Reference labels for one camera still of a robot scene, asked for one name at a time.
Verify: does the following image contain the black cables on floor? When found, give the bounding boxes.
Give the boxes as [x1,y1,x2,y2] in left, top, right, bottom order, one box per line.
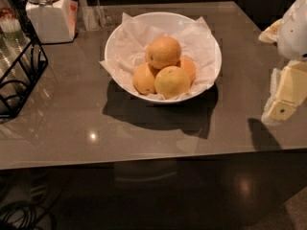
[0,199,57,230]

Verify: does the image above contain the black wire rack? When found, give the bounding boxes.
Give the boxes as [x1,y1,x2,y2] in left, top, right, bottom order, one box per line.
[0,0,48,119]

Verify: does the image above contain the white ceramic bowl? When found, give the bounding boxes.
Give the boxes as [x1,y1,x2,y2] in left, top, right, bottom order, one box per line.
[104,11,223,104]

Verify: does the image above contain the clear glass vase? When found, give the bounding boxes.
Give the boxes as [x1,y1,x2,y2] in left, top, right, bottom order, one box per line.
[78,0,114,31]

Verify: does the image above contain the stack of clear cups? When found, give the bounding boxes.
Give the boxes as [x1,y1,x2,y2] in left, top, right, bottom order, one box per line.
[0,0,32,110]

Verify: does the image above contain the white ceramic lidded jar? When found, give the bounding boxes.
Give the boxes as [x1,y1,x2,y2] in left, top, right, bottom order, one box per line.
[26,0,78,44]

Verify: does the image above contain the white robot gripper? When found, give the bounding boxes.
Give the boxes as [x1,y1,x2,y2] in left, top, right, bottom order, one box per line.
[258,0,307,126]

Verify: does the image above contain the front yellowish orange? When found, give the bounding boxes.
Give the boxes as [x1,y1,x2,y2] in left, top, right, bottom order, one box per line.
[154,66,191,99]

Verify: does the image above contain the white paper liner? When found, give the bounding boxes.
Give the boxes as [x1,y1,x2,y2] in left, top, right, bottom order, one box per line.
[99,11,222,102]

